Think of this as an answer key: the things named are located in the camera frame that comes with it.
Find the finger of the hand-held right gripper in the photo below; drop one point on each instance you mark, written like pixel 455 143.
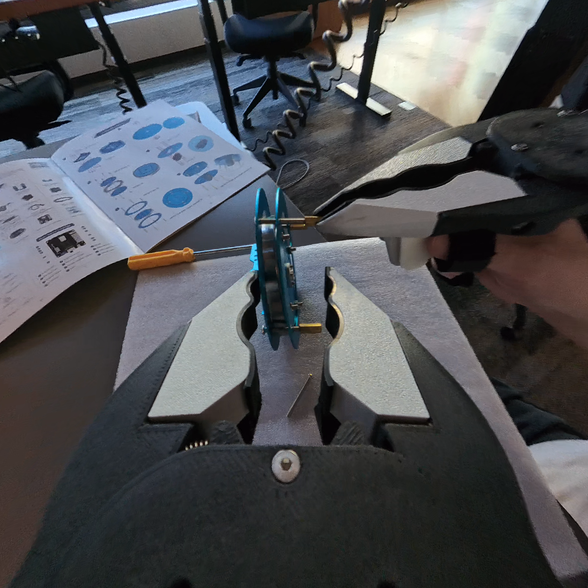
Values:
pixel 432 207
pixel 404 165

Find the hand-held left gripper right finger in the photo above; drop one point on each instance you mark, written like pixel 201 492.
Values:
pixel 372 367

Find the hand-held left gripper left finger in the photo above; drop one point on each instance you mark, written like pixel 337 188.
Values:
pixel 207 367

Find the blue round metal base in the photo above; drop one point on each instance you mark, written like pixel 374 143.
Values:
pixel 266 303

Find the blue disc with bearing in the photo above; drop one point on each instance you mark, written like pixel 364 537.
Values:
pixel 287 276

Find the brass standoff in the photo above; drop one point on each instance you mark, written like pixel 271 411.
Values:
pixel 294 221
pixel 309 326

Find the dark grey desk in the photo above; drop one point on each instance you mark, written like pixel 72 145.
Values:
pixel 55 395

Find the silver screw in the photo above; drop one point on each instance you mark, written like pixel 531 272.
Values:
pixel 299 395

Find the white foam sheet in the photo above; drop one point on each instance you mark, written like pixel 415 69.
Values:
pixel 156 303

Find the black office chair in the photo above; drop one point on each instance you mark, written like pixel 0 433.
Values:
pixel 271 37
pixel 32 101

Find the printed instruction booklet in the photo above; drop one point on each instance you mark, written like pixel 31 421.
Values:
pixel 110 193

